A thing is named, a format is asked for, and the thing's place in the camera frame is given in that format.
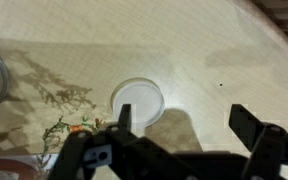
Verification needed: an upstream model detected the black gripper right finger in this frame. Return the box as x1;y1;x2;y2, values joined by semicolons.
229;104;264;151

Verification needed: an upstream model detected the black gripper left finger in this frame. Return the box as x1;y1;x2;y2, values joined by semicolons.
118;104;132;130

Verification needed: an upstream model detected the dried twig with berries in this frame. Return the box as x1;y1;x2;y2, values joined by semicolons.
39;116;106;164

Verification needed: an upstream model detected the potted green plant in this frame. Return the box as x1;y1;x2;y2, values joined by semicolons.
0;158;40;180

